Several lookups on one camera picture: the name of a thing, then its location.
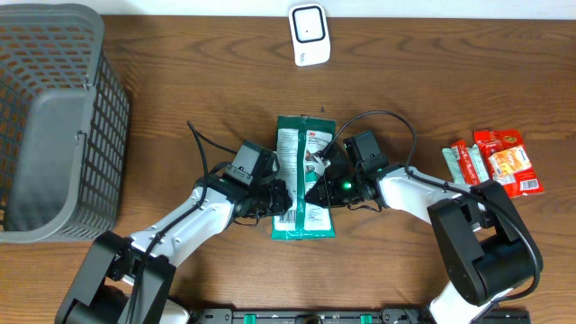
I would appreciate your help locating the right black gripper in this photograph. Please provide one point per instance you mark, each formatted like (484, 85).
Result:
(328, 198)

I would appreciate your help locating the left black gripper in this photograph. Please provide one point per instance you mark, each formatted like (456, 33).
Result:
(280, 195)

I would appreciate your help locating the white green snack packet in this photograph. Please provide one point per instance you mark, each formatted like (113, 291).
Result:
(299, 141)

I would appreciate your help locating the light green snack packet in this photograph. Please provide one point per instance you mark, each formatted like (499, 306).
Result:
(454, 169)

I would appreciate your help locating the small red snack packet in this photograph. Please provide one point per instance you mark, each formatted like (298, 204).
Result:
(465, 162)

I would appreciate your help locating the small orange snack packet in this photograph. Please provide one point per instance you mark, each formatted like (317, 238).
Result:
(509, 161)

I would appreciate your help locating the large red snack bag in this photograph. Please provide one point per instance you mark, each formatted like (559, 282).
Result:
(519, 184)

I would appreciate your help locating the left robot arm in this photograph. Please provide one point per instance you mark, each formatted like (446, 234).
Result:
(128, 280)

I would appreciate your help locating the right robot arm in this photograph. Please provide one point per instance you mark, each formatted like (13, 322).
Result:
(488, 253)

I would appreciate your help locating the white barcode scanner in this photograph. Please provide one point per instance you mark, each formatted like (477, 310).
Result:
(310, 34)

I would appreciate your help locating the grey plastic mesh basket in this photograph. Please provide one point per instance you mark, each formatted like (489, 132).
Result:
(64, 125)

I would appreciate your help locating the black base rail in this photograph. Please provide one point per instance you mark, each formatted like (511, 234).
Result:
(385, 316)

